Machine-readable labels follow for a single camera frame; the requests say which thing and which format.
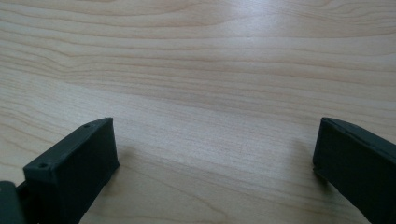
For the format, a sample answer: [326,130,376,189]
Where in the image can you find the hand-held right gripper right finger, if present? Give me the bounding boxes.
[312,117,396,224]

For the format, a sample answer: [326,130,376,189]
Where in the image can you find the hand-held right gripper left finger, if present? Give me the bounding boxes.
[16,117,120,224]

